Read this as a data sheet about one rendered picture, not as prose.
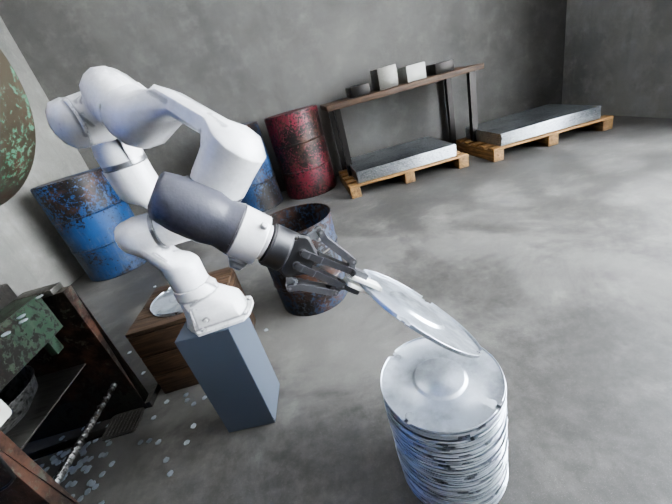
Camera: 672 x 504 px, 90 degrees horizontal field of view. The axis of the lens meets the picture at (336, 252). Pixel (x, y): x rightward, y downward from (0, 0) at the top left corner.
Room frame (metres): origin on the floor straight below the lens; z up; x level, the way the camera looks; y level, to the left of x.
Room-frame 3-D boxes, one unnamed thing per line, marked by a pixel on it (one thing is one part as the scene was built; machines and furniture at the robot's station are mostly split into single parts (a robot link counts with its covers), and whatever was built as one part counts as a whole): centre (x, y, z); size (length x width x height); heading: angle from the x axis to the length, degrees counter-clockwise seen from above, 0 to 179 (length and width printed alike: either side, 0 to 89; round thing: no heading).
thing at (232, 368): (0.96, 0.47, 0.23); 0.18 x 0.18 x 0.45; 87
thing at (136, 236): (0.96, 0.50, 0.71); 0.18 x 0.11 x 0.25; 92
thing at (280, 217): (1.63, 0.18, 0.24); 0.42 x 0.42 x 0.48
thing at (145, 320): (1.36, 0.72, 0.18); 0.40 x 0.38 x 0.35; 92
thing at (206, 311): (0.96, 0.43, 0.52); 0.22 x 0.19 x 0.14; 87
